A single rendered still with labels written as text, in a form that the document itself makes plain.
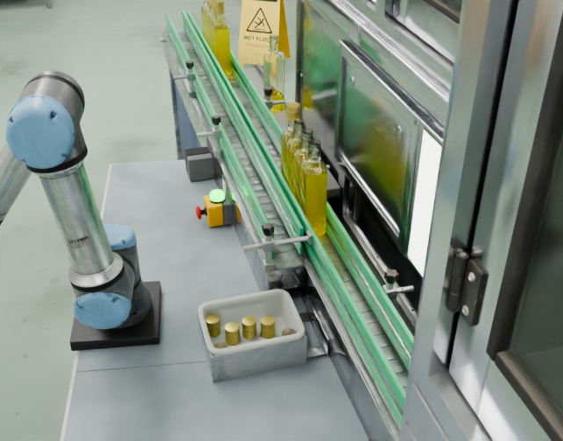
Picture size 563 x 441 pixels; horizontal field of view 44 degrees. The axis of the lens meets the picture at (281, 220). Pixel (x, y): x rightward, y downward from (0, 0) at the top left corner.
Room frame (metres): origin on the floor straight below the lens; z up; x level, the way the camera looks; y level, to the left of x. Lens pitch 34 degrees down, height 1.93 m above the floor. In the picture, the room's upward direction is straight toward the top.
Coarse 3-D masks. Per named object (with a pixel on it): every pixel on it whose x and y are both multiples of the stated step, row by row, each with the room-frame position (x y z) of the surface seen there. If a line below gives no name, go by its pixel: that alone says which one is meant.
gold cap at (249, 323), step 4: (248, 316) 1.25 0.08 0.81; (244, 320) 1.23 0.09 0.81; (248, 320) 1.23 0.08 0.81; (252, 320) 1.23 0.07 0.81; (256, 320) 1.23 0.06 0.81; (244, 324) 1.22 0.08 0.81; (248, 324) 1.22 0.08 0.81; (252, 324) 1.22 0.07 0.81; (256, 324) 1.23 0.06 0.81; (244, 328) 1.22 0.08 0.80; (248, 328) 1.21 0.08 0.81; (252, 328) 1.22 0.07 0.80; (256, 328) 1.23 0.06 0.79; (244, 332) 1.22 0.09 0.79; (248, 332) 1.21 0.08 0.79; (252, 332) 1.22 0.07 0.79; (256, 332) 1.22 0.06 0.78; (244, 336) 1.22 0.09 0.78; (248, 336) 1.21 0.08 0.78; (252, 336) 1.22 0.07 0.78; (256, 336) 1.22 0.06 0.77
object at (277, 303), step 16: (208, 304) 1.26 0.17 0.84; (224, 304) 1.27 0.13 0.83; (240, 304) 1.28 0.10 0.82; (256, 304) 1.29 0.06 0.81; (272, 304) 1.30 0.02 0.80; (288, 304) 1.26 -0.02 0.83; (224, 320) 1.26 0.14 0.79; (240, 320) 1.27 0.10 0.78; (288, 320) 1.25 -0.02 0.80; (208, 336) 1.15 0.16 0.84; (224, 336) 1.22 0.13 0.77; (240, 336) 1.22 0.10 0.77; (288, 336) 1.15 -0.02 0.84; (224, 352) 1.10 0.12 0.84
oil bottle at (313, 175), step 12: (300, 168) 1.51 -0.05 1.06; (312, 168) 1.48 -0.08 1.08; (324, 168) 1.48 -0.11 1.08; (300, 180) 1.51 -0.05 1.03; (312, 180) 1.47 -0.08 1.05; (324, 180) 1.48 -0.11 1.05; (300, 192) 1.51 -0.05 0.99; (312, 192) 1.47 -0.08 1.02; (324, 192) 1.48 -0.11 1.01; (300, 204) 1.51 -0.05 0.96; (312, 204) 1.47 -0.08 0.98; (324, 204) 1.48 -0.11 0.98; (312, 216) 1.47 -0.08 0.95; (324, 216) 1.48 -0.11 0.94; (324, 228) 1.48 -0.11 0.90
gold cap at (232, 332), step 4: (228, 324) 1.22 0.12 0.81; (232, 324) 1.22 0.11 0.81; (236, 324) 1.22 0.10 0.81; (228, 328) 1.20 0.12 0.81; (232, 328) 1.20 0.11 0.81; (236, 328) 1.20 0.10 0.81; (228, 332) 1.20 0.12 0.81; (232, 332) 1.19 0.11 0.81; (236, 332) 1.20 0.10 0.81; (228, 336) 1.20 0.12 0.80; (232, 336) 1.19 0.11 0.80; (236, 336) 1.20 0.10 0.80; (228, 340) 1.20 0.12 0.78; (232, 340) 1.19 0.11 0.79; (236, 340) 1.20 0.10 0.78; (228, 344) 1.20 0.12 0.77; (232, 344) 1.19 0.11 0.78; (236, 344) 1.20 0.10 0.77
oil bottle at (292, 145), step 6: (288, 144) 1.61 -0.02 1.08; (294, 144) 1.59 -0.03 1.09; (300, 144) 1.59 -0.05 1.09; (288, 150) 1.61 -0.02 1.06; (294, 150) 1.58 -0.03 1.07; (288, 156) 1.61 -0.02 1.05; (288, 162) 1.61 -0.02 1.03; (288, 168) 1.61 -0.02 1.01; (288, 174) 1.61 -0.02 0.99; (288, 180) 1.60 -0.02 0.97
